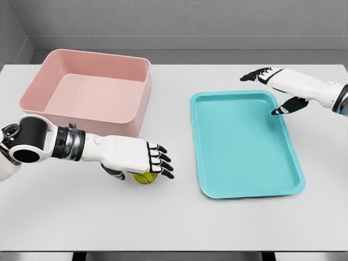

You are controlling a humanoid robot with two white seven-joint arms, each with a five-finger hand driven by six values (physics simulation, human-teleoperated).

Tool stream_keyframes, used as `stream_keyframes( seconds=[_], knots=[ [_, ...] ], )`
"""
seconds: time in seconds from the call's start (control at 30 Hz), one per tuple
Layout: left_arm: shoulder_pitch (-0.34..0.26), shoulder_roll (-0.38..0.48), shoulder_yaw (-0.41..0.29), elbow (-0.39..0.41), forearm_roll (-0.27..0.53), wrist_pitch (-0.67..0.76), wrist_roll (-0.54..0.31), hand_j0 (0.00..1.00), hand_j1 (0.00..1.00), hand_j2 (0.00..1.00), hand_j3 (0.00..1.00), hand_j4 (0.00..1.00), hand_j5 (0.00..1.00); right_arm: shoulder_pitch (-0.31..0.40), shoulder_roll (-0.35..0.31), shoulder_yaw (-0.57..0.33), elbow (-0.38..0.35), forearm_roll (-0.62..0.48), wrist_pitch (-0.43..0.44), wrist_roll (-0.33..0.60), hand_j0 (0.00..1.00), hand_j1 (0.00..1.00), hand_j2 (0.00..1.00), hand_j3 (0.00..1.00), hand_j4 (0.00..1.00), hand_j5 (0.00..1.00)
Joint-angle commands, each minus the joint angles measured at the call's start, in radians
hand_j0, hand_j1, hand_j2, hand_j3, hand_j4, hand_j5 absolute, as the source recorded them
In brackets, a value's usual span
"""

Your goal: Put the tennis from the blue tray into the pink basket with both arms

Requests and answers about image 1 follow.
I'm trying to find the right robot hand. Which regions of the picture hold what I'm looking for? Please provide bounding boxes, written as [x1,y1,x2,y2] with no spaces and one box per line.
[239,67,310,116]

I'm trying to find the yellow-green tennis ball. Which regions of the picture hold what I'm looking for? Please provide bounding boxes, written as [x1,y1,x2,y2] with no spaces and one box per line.
[132,171,159,185]

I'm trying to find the blue tray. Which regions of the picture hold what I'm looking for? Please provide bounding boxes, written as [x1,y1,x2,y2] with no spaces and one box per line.
[189,90,306,201]

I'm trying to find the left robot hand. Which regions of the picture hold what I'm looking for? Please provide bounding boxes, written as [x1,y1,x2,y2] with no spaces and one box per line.
[101,135,175,181]

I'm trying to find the pink basket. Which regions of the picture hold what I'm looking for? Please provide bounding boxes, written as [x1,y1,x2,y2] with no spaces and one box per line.
[18,49,152,139]

